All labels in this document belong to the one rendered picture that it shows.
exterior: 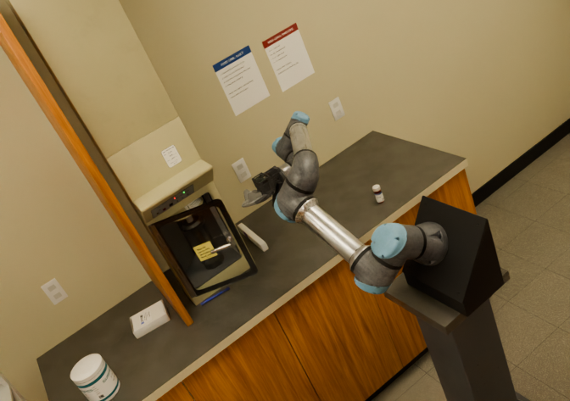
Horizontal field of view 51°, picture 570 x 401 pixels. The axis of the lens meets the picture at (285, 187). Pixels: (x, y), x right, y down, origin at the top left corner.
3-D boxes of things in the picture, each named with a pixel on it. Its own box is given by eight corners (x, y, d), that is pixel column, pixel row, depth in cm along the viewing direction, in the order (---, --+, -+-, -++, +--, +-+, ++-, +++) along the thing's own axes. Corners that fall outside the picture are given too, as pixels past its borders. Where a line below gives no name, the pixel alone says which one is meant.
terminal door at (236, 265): (193, 297, 253) (149, 224, 235) (259, 272, 250) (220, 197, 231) (193, 297, 253) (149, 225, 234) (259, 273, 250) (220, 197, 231)
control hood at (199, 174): (143, 221, 234) (131, 202, 229) (211, 178, 243) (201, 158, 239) (153, 231, 224) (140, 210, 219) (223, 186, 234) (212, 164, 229)
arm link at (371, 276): (393, 270, 191) (280, 174, 216) (372, 303, 198) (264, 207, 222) (410, 262, 201) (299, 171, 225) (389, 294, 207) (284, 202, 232)
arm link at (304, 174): (300, 159, 206) (289, 105, 249) (287, 185, 211) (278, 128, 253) (330, 169, 210) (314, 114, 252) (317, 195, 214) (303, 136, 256)
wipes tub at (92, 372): (86, 393, 235) (66, 368, 228) (115, 372, 239) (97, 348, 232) (94, 412, 224) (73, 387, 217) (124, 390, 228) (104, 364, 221)
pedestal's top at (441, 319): (510, 278, 207) (508, 270, 205) (447, 335, 197) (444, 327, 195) (443, 247, 233) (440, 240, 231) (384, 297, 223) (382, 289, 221)
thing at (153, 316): (133, 324, 262) (129, 317, 260) (165, 305, 265) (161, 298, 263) (136, 339, 252) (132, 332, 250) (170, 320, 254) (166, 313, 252)
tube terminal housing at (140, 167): (176, 283, 277) (90, 145, 240) (231, 244, 286) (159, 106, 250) (195, 306, 256) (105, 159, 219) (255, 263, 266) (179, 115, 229)
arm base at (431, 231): (454, 233, 197) (433, 231, 192) (438, 273, 201) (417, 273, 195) (423, 214, 209) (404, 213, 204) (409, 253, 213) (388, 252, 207)
